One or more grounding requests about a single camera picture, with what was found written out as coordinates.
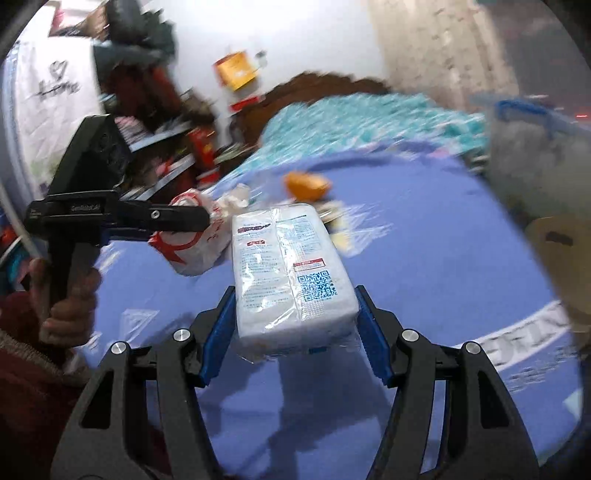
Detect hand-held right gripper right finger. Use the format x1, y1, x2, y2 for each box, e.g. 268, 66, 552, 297
353, 285, 541, 480

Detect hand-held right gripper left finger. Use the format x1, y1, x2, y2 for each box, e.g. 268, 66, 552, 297
50, 285, 241, 480

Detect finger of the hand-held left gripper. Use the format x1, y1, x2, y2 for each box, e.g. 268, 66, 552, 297
105, 200, 211, 243

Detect red white plastic bag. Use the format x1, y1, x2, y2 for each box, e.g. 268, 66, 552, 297
148, 187, 253, 278

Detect white tissue pack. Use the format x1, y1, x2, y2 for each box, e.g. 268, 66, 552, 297
231, 202, 362, 359

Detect beige trash bin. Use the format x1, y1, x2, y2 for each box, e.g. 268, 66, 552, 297
526, 216, 591, 334

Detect person's left forearm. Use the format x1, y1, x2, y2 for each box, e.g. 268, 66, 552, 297
0, 291, 100, 480

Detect person's left hand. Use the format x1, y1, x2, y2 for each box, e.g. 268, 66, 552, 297
28, 257, 101, 343

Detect white printed cloth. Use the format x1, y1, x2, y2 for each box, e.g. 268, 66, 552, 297
0, 36, 105, 200

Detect cluttered metal shelf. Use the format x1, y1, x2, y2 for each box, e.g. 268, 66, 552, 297
108, 88, 223, 192

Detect red gift box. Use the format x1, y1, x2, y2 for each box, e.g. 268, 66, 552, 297
187, 128, 219, 182

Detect blue printed bed sheet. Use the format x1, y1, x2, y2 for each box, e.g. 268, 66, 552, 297
69, 143, 583, 480

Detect clear plastic wrapper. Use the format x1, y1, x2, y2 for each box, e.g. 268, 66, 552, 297
318, 199, 376, 257

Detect dark hanging clothes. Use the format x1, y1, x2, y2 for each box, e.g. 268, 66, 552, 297
91, 0, 177, 72

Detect orange round item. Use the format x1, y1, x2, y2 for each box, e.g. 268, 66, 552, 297
284, 172, 333, 202

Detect teal patterned quilt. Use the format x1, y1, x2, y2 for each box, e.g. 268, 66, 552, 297
217, 92, 491, 186

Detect carved wooden headboard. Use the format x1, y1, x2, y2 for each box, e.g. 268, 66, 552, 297
230, 71, 393, 145

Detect beige leaf-print curtain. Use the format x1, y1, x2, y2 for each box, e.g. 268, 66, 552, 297
367, 0, 519, 99

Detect white cable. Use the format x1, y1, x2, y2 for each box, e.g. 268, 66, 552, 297
0, 178, 43, 260

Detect yellow red wall calendar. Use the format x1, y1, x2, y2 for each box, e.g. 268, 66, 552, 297
213, 51, 265, 114

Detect clear storage box blue handle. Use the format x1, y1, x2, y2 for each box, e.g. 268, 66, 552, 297
468, 92, 591, 223

